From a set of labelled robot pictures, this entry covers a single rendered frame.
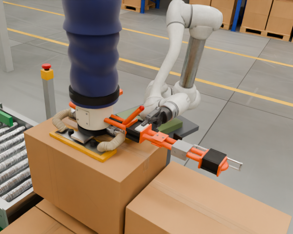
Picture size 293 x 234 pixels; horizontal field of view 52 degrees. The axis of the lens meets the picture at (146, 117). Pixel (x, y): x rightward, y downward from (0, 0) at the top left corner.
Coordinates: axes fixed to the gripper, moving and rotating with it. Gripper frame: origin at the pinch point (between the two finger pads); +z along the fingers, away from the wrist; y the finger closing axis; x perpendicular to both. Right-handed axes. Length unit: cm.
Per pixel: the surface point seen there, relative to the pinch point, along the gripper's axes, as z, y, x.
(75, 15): 12, -46, 25
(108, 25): 3.1, -42.7, 16.6
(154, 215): 14.6, 26.2, -18.7
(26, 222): 29, 66, 51
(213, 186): -16.5, 26.0, -32.0
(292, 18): -718, 62, 48
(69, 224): 16, 66, 32
